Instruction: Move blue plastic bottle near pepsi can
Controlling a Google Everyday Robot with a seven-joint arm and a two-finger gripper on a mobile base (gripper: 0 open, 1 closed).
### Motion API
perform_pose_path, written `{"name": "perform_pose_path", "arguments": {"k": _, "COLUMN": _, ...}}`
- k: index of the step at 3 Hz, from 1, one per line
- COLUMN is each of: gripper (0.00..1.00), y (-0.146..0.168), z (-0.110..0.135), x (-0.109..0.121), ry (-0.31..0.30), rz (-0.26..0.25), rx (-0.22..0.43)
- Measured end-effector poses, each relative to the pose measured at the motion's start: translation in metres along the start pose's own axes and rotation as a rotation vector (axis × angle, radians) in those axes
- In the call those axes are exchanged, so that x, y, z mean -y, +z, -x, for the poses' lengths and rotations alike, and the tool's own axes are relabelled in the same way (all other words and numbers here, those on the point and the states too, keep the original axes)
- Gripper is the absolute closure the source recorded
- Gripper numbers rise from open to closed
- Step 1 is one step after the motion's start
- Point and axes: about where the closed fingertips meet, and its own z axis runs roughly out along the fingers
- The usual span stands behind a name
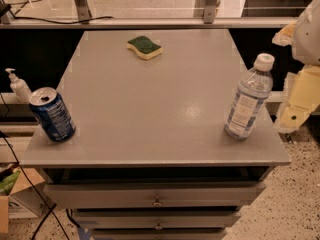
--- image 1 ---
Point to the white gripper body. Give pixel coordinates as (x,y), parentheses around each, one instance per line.
(309,34)

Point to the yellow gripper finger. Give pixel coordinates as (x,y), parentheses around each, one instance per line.
(301,97)
(285,35)

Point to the clear plastic water bottle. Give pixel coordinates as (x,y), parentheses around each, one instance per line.
(252,91)

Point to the blue pepsi can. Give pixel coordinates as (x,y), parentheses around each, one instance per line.
(51,112)

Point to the white pump sanitizer bottle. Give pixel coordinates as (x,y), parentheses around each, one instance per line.
(19,86)

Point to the top grey drawer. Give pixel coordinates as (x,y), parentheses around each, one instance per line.
(147,195)

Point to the grey drawer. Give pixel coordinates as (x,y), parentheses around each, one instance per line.
(156,219)
(165,234)
(147,195)

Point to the green yellow sponge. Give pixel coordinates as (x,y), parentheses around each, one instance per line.
(144,47)

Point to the grey drawer cabinet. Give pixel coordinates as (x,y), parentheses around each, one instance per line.
(156,121)

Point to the middle grey drawer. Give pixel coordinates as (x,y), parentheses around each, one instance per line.
(156,219)

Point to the bottom grey drawer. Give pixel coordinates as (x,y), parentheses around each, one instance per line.
(165,234)

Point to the cardboard box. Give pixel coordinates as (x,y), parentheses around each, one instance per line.
(26,199)

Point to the green packet in box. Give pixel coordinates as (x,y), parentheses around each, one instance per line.
(8,181)

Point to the grey metal shelf rail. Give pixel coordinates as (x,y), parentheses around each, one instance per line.
(139,24)

